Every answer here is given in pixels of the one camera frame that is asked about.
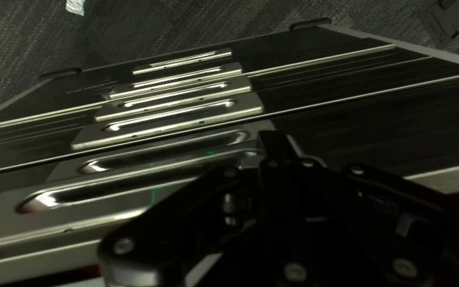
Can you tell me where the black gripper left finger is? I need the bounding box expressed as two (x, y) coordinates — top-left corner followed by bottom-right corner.
(98, 157), (268, 287)

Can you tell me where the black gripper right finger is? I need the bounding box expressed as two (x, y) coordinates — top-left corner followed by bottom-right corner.
(257, 129), (459, 287)

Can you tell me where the grey metal tool drawer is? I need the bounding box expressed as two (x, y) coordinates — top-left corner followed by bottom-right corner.
(0, 149), (459, 287)

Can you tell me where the grey metal cabinet drawer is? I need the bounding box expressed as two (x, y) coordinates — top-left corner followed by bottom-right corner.
(0, 44), (402, 151)
(0, 70), (459, 180)

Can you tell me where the grey tool cabinet wooden top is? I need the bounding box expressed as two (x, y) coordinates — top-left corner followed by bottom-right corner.
(0, 17), (459, 287)

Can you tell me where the white paper scrap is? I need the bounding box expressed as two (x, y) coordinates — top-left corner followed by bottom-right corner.
(64, 0), (90, 17)

